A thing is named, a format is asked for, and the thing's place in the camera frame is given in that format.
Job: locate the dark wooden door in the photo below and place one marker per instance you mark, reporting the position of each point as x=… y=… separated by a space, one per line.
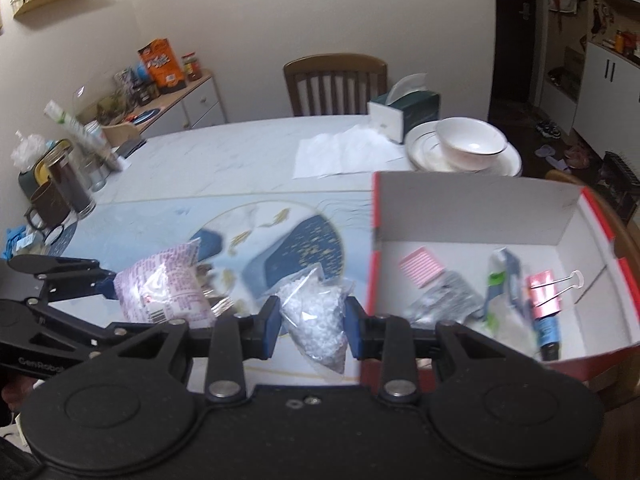
x=510 y=60

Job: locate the green white plastic packet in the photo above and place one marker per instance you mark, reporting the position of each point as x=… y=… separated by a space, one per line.
x=70 y=122

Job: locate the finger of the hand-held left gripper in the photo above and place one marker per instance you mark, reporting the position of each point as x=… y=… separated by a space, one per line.
x=75 y=317
x=107 y=285

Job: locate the orange bottle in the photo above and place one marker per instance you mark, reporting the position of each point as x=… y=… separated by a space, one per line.
x=620 y=40

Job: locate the white paper tissue sheet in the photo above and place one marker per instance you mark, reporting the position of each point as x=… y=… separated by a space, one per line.
x=340 y=152

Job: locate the red and white cardboard box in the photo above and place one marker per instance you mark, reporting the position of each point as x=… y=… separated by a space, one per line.
x=475 y=220

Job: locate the red container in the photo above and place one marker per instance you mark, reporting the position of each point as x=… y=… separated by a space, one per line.
x=631 y=43

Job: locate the blue cloth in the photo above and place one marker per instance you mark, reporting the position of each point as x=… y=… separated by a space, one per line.
x=15 y=240

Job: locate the printed photo card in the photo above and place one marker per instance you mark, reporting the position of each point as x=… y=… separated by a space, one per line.
x=125 y=81

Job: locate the clear bag of white beads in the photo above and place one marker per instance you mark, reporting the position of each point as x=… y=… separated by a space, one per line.
x=315 y=320

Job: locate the black ribbed rack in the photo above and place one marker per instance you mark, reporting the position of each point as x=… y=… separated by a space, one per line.
x=622 y=175

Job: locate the brown mug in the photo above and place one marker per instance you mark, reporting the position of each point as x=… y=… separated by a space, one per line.
x=47 y=205

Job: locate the dark sneakers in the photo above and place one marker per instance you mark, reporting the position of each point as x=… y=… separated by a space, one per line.
x=550 y=129

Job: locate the orange snack bag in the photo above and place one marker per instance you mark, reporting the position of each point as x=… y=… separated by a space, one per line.
x=162 y=65

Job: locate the gold foil packet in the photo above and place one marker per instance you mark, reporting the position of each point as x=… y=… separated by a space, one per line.
x=216 y=290

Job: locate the white plastic bottle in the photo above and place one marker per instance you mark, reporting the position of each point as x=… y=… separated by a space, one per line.
x=95 y=135

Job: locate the blue round dish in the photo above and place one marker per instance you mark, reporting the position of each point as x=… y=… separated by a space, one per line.
x=147 y=115

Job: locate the small blue bottle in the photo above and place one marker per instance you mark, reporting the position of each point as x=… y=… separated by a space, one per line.
x=547 y=335

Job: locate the small dark glass jar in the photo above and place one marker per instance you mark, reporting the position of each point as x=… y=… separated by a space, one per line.
x=139 y=96
x=152 y=91

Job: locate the blue white tissue pack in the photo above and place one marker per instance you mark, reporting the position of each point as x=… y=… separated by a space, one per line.
x=505 y=310

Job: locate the crumpled clear plastic bag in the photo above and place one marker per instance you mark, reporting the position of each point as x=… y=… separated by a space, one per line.
x=30 y=147

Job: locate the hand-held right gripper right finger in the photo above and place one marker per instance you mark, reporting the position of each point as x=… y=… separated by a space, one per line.
x=356 y=327

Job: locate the red lid jar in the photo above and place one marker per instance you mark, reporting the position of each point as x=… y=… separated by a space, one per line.
x=191 y=67

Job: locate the pink slipper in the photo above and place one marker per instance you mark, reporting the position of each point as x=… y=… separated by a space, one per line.
x=577 y=156

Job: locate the clear drinking glass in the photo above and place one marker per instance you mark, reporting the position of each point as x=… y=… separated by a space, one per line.
x=95 y=175

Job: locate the green white tissue box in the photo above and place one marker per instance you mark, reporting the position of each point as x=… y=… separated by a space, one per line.
x=420 y=110

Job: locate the pink snack packet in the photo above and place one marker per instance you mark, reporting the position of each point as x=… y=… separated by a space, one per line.
x=165 y=285

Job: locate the small blue globe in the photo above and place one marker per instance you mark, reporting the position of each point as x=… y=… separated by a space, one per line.
x=142 y=74

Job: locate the pink striped notepad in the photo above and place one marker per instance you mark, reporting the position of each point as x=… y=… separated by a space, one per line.
x=421 y=266

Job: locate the glass plant terrarium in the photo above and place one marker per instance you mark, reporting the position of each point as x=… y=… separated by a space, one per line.
x=107 y=105

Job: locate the white bowl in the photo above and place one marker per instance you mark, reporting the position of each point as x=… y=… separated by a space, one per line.
x=470 y=140

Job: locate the white marble desktop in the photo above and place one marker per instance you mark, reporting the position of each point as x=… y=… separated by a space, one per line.
x=225 y=160

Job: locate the bent wooden stand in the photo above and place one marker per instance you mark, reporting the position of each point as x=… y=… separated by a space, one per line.
x=120 y=135

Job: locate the pink binder clip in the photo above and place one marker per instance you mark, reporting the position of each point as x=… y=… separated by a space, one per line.
x=542 y=295

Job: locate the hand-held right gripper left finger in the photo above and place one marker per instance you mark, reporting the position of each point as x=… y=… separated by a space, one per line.
x=269 y=327

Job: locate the green pot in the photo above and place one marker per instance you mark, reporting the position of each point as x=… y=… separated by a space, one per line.
x=29 y=182

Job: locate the white storage cabinet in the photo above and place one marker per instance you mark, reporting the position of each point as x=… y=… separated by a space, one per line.
x=600 y=95

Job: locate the wood and white sideboard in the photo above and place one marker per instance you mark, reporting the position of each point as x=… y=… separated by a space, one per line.
x=205 y=105

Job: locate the dark filled glass jar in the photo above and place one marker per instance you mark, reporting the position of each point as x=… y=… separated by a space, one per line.
x=67 y=185

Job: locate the silver striped packet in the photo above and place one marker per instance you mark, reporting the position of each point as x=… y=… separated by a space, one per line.
x=445 y=300

